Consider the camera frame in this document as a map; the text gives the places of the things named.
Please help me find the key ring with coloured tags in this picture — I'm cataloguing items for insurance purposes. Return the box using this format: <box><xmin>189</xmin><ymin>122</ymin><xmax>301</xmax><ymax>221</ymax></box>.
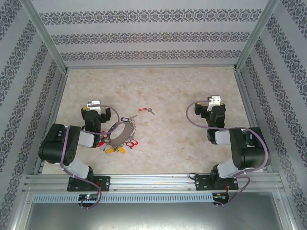
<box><xmin>105</xmin><ymin>115</ymin><xmax>139</xmax><ymax>151</ymax></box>

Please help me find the left green circuit board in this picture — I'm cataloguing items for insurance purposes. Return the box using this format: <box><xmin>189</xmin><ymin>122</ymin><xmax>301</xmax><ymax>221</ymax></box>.
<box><xmin>78</xmin><ymin>194</ymin><xmax>99</xmax><ymax>202</ymax></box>

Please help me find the green circuit board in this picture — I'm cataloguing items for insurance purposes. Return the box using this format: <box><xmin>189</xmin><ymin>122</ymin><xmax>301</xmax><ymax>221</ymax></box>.
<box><xmin>213</xmin><ymin>192</ymin><xmax>229</xmax><ymax>201</ymax></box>
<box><xmin>78</xmin><ymin>194</ymin><xmax>99</xmax><ymax>202</ymax></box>

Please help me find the right green circuit board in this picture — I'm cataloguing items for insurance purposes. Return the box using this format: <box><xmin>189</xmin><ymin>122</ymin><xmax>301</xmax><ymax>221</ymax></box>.
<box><xmin>213</xmin><ymin>192</ymin><xmax>229</xmax><ymax>201</ymax></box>

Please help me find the grey metal sheet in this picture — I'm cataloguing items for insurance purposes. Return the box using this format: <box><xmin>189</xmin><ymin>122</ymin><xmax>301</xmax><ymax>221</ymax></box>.
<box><xmin>23</xmin><ymin>191</ymin><xmax>292</xmax><ymax>230</ymax></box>

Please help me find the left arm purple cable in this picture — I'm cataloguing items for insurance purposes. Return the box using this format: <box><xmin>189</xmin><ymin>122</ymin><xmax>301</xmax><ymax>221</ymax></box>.
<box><xmin>59</xmin><ymin>104</ymin><xmax>120</xmax><ymax>210</ymax></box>

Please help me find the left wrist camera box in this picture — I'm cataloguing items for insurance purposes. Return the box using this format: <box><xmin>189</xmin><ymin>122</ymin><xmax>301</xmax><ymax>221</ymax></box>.
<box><xmin>86</xmin><ymin>100</ymin><xmax>108</xmax><ymax>112</ymax></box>

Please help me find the aluminium table edge rail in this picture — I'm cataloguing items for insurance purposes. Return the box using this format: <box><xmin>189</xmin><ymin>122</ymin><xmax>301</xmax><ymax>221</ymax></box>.
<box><xmin>33</xmin><ymin>69</ymin><xmax>70</xmax><ymax>175</ymax></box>
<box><xmin>66</xmin><ymin>64</ymin><xmax>238</xmax><ymax>70</ymax></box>
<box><xmin>234</xmin><ymin>68</ymin><xmax>273</xmax><ymax>173</ymax></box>

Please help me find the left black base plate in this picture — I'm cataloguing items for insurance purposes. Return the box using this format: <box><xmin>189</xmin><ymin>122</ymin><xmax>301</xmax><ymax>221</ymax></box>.
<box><xmin>67</xmin><ymin>175</ymin><xmax>112</xmax><ymax>192</ymax></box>

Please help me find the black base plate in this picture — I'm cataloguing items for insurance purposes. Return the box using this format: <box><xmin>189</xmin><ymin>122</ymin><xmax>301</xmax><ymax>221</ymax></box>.
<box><xmin>67</xmin><ymin>175</ymin><xmax>112</xmax><ymax>192</ymax></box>
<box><xmin>194</xmin><ymin>174</ymin><xmax>239</xmax><ymax>192</ymax></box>

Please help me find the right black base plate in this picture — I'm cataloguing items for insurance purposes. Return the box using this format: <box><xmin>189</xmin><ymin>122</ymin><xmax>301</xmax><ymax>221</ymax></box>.
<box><xmin>194</xmin><ymin>174</ymin><xmax>239</xmax><ymax>192</ymax></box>

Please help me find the aluminium frame post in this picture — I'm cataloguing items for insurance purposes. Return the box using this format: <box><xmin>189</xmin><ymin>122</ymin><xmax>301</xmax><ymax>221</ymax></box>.
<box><xmin>20</xmin><ymin>0</ymin><xmax>69</xmax><ymax>73</ymax></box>
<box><xmin>234</xmin><ymin>0</ymin><xmax>281</xmax><ymax>71</ymax></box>

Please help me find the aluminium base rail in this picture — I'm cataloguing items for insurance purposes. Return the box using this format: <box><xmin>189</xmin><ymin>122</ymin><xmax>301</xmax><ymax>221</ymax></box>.
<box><xmin>24</xmin><ymin>173</ymin><xmax>283</xmax><ymax>193</ymax></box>

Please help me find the grey slotted cable duct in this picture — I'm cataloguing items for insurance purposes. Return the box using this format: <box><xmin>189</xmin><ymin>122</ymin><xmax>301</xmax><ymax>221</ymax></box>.
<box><xmin>32</xmin><ymin>193</ymin><xmax>214</xmax><ymax>204</ymax></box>

